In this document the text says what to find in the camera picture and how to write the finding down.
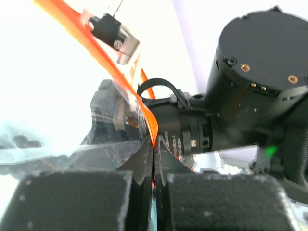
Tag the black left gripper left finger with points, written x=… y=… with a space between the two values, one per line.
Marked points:
x=119 y=200

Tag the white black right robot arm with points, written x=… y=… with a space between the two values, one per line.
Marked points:
x=257 y=94

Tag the clear zip bag orange seal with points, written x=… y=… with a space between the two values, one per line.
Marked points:
x=50 y=67

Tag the dark blue fake grapes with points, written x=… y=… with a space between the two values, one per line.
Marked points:
x=23 y=142

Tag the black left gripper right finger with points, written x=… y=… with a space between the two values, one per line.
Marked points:
x=188 y=201

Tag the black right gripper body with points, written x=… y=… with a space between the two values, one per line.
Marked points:
x=119 y=123

